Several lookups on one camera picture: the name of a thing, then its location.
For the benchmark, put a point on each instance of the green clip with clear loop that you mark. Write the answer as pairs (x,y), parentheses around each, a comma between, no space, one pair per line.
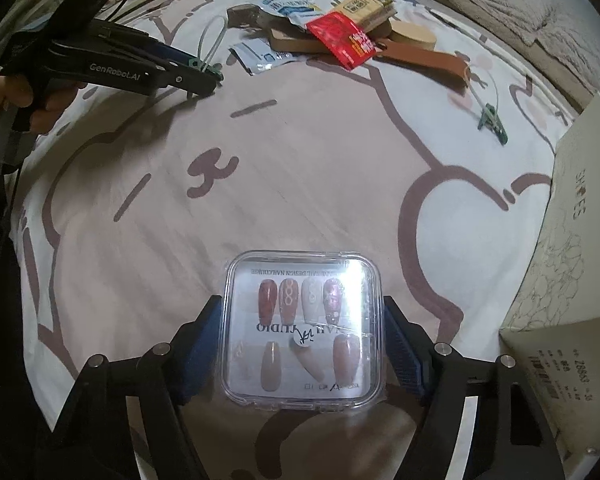
(494,125)
(215,72)

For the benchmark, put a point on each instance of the blue white sachet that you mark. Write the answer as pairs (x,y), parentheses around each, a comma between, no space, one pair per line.
(287,7)
(260,57)

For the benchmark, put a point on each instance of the round wooden disc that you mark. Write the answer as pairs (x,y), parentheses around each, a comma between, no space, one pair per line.
(412,35)

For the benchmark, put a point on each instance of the clear plastic nail box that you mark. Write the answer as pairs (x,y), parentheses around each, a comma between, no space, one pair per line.
(300,320)

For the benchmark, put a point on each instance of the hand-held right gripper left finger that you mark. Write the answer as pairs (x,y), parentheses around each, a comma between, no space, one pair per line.
(205,355)

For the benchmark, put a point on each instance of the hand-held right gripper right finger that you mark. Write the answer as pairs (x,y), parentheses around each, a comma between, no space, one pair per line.
(405,355)

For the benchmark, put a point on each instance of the person's left hand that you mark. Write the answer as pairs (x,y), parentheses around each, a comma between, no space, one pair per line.
(55,107)

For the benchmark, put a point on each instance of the brown leather case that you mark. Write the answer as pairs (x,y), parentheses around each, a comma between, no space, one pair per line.
(430,62)

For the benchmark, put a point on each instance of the flat wooden block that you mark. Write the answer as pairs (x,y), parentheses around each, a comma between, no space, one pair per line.
(290,42)

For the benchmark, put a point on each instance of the white cardboard box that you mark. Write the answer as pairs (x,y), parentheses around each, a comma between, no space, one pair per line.
(570,260)

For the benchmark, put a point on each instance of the beige bed sheet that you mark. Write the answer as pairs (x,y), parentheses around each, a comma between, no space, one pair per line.
(530,67)

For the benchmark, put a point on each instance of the printed blanket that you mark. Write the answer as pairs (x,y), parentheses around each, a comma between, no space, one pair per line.
(305,160)

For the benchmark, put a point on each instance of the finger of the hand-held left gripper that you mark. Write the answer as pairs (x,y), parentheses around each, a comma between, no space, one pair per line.
(190,82)
(170,54)

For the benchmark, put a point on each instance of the red packet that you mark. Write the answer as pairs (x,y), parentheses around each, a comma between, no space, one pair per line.
(340,35)

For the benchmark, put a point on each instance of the yellow brown packet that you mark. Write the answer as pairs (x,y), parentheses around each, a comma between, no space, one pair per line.
(365,5)

